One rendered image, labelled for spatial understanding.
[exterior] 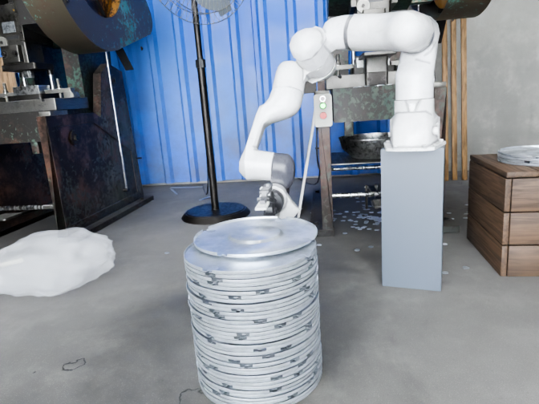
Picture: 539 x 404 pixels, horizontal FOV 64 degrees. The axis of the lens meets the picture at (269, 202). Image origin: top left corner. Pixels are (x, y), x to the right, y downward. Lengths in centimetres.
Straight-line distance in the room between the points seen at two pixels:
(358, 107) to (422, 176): 69
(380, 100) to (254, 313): 132
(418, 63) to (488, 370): 85
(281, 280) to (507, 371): 56
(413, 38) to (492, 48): 226
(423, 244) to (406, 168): 24
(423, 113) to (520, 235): 52
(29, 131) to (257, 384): 184
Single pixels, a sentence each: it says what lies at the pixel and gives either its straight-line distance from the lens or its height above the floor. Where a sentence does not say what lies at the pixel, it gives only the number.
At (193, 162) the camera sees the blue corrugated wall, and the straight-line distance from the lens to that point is 348.
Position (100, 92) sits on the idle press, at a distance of 276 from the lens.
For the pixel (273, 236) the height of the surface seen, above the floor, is 32.
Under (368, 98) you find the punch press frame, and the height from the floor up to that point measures 59.
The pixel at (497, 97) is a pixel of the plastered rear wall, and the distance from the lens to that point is 358.
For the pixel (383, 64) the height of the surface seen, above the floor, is 73.
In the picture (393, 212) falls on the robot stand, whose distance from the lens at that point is 140.
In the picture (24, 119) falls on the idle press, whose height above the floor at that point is 61.
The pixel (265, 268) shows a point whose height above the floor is 31.
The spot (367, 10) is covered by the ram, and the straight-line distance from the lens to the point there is 213.
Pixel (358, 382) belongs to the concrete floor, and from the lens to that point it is 106.
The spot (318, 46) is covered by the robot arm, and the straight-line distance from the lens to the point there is 145.
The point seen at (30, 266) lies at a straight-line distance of 166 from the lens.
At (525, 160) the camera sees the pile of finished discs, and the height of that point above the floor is 36.
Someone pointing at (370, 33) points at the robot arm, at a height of 79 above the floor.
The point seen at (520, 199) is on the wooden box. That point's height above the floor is 26.
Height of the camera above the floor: 62
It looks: 13 degrees down
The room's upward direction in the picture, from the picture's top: 4 degrees counter-clockwise
